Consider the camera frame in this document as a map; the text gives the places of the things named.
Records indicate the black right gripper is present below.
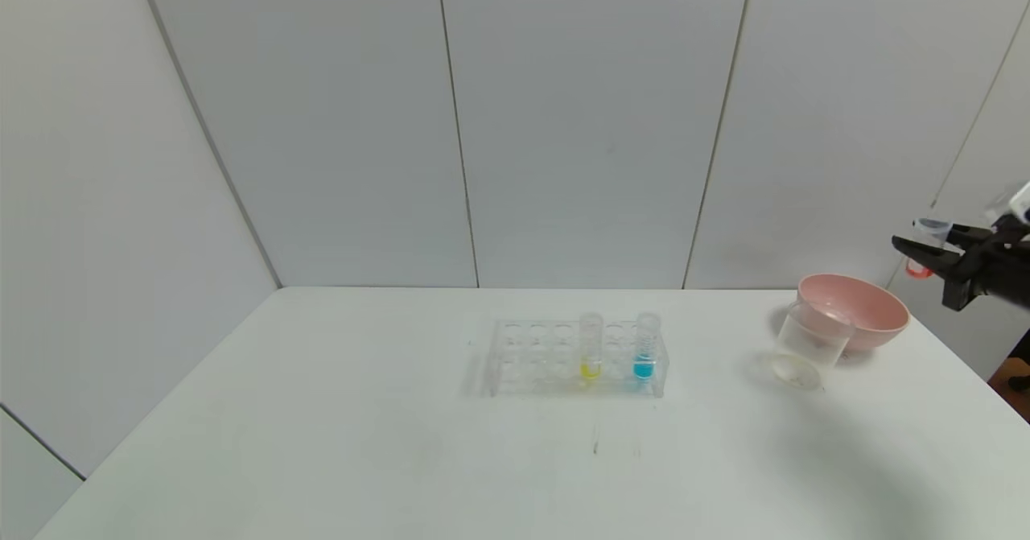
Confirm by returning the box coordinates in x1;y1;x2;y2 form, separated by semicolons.
892;222;1030;311

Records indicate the red pigment test tube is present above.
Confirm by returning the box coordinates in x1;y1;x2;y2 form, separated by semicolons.
905;218;954;278

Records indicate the yellow pigment test tube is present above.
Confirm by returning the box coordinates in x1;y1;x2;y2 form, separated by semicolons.
579;312;604;381

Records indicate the clear plastic beaker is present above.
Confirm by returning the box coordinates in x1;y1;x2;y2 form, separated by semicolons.
770;299;855;391

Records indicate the blue pigment test tube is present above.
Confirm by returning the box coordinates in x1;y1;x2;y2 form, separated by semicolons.
635;312;661;381

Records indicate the clear plastic test tube rack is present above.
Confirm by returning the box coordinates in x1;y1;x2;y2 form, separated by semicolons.
487;319;669;398

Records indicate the pink bowl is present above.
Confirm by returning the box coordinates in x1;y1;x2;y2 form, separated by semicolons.
797;274;911;353

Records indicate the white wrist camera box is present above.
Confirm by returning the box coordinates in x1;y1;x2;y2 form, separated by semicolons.
994;182;1030;227

